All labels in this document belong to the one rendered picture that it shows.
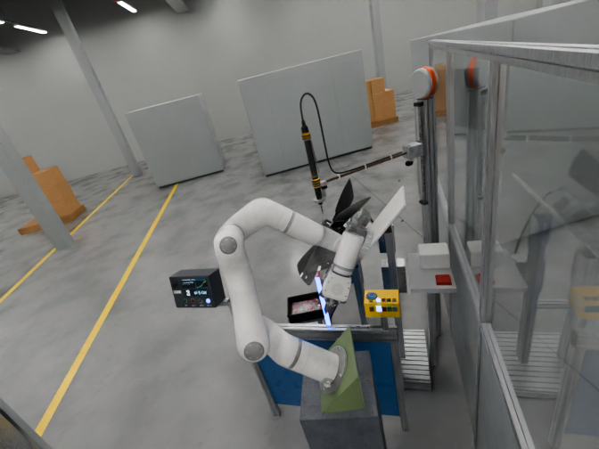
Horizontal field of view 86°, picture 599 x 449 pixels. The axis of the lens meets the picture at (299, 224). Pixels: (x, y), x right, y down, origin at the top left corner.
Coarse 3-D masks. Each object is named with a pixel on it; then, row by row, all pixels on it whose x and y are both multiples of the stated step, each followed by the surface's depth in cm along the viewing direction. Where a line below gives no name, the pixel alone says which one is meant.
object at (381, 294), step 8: (376, 296) 152; (384, 296) 151; (392, 296) 150; (368, 304) 150; (376, 304) 148; (384, 304) 147; (392, 304) 146; (368, 312) 152; (376, 312) 151; (384, 312) 150; (392, 312) 149
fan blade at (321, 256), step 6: (318, 246) 183; (318, 252) 178; (324, 252) 176; (330, 252) 174; (312, 258) 177; (318, 258) 174; (324, 258) 171; (330, 258) 170; (312, 264) 174; (318, 264) 170; (324, 264) 168; (330, 264) 165; (306, 270) 174; (312, 270) 170
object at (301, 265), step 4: (312, 248) 201; (308, 252) 203; (312, 252) 200; (304, 256) 206; (308, 256) 202; (300, 260) 208; (304, 260) 205; (300, 264) 207; (304, 264) 204; (300, 268) 206; (304, 268) 203; (300, 272) 205; (316, 272) 195; (304, 276) 201; (308, 276) 198; (312, 276) 196; (304, 280) 200; (308, 280) 197; (312, 280) 195; (308, 284) 195
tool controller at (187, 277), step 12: (180, 276) 174; (192, 276) 171; (204, 276) 169; (216, 276) 174; (180, 288) 175; (192, 288) 173; (204, 288) 170; (216, 288) 173; (180, 300) 178; (204, 300) 173; (216, 300) 172
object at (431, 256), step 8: (424, 248) 195; (432, 248) 193; (440, 248) 191; (424, 256) 189; (432, 256) 188; (440, 256) 186; (448, 256) 185; (424, 264) 192; (432, 264) 190; (440, 264) 189; (448, 264) 188
